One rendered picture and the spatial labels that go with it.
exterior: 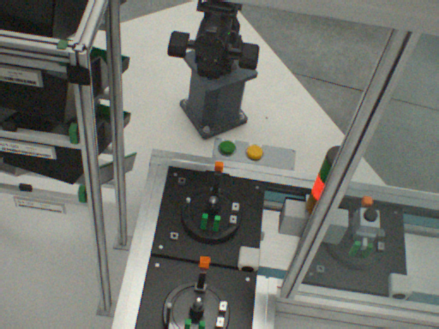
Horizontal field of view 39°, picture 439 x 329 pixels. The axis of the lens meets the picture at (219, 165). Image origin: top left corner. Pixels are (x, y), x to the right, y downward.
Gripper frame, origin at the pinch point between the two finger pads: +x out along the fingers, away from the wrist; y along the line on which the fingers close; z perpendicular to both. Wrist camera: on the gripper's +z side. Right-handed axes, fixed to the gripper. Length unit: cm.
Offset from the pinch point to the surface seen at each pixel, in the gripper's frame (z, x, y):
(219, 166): 12.3, 18.2, 5.1
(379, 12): 76, -80, 9
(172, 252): 30.1, 28.4, -2.0
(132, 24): -53, 40, -28
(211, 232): 24.7, 26.6, 5.8
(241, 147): -2.9, 29.4, 10.2
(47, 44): 41, -41, -19
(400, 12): 76, -81, 9
